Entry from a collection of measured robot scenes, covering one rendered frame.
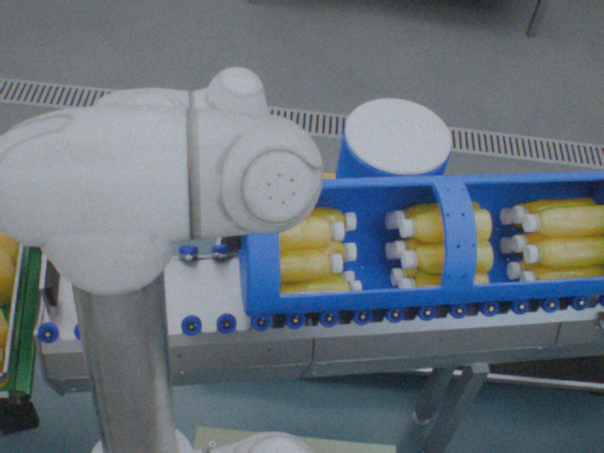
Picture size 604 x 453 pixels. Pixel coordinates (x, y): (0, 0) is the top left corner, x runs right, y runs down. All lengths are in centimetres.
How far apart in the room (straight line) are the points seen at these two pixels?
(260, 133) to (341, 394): 205
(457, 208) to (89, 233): 100
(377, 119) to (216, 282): 62
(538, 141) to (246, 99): 261
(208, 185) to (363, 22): 349
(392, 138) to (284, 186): 131
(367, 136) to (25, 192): 136
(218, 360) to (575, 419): 152
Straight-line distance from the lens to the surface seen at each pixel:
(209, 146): 72
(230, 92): 125
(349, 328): 174
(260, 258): 150
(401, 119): 205
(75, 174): 72
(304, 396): 269
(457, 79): 393
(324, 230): 158
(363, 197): 177
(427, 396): 253
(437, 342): 184
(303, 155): 70
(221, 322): 168
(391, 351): 182
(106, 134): 72
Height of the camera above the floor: 239
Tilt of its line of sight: 50 degrees down
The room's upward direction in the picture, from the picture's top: 9 degrees clockwise
